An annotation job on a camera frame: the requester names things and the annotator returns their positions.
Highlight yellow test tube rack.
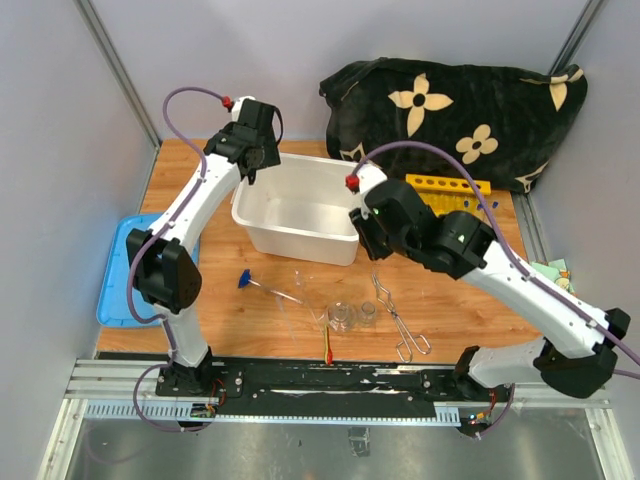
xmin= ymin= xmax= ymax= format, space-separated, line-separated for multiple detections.
xmin=405 ymin=174 xmax=486 ymax=220

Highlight white plastic bin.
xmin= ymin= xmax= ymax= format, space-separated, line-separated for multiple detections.
xmin=231 ymin=153 xmax=359 ymax=266

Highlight small glass beaker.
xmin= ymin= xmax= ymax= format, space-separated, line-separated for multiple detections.
xmin=357 ymin=301 xmax=377 ymax=328

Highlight glass conical flask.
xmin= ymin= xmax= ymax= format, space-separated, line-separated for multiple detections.
xmin=324 ymin=301 xmax=357 ymax=333

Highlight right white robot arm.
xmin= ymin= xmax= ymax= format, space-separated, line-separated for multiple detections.
xmin=346 ymin=175 xmax=630 ymax=400

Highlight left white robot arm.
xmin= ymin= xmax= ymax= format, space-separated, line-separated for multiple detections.
xmin=126 ymin=97 xmax=282 ymax=396

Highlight metal crucible tongs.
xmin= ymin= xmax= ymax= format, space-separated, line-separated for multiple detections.
xmin=371 ymin=271 xmax=432 ymax=363

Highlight clear plastic pipette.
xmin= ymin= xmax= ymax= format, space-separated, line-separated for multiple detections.
xmin=275 ymin=296 xmax=297 ymax=345

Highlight black floral blanket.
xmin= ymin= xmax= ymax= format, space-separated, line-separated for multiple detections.
xmin=319 ymin=57 xmax=588 ymax=194

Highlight green cartoon cloth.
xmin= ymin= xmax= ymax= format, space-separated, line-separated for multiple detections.
xmin=530 ymin=259 xmax=576 ymax=295

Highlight blue plastic lid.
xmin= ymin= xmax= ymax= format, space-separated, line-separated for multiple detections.
xmin=96 ymin=213 xmax=202 ymax=329

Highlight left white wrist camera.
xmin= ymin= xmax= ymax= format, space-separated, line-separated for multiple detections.
xmin=221 ymin=96 xmax=254 ymax=121

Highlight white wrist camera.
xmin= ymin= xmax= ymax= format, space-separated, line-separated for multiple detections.
xmin=221 ymin=96 xmax=254 ymax=121
xmin=345 ymin=164 xmax=388 ymax=197

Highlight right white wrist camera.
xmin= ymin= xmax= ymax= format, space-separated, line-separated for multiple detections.
xmin=345 ymin=164 xmax=388 ymax=197

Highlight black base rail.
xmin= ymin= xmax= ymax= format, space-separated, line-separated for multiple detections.
xmin=155 ymin=357 xmax=508 ymax=419

